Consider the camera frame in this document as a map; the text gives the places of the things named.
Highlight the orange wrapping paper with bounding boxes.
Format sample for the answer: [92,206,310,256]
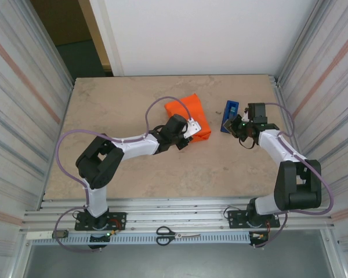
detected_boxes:
[164,92,212,144]

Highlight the blue tape dispenser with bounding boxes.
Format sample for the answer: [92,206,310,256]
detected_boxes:
[219,100,240,134]

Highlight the black controller board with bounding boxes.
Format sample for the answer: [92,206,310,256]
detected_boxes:
[248,231,270,249]
[88,233,118,250]

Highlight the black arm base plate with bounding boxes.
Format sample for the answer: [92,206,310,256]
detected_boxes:
[226,210,280,231]
[74,211,127,232]

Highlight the black handled scissors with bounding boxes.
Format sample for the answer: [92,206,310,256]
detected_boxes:
[155,226,202,246]

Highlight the grey slotted cable duct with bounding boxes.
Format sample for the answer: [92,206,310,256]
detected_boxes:
[26,230,252,246]

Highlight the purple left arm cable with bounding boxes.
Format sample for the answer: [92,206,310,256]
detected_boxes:
[53,97,194,253]

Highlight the white door frame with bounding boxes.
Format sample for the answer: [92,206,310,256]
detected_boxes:
[78,0,125,78]

